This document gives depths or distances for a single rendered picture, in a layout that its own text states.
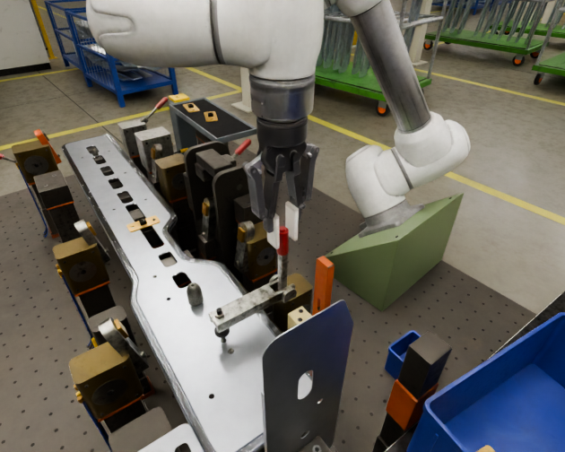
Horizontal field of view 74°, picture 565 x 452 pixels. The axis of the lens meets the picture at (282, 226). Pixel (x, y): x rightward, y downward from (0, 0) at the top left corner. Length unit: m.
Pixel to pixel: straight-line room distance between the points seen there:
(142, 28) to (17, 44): 7.06
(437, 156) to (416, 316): 0.49
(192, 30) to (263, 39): 0.08
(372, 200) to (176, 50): 0.89
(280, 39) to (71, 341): 1.04
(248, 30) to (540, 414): 0.69
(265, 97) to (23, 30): 7.11
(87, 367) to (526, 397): 0.72
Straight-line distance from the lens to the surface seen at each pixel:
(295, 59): 0.50
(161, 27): 0.51
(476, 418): 0.71
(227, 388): 0.72
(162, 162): 1.23
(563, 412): 0.79
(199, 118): 1.31
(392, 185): 1.26
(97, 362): 0.75
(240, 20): 0.49
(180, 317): 0.82
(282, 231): 0.67
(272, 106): 0.52
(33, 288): 1.52
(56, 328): 1.34
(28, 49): 7.59
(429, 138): 1.22
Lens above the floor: 1.61
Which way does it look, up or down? 37 degrees down
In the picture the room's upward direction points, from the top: straight up
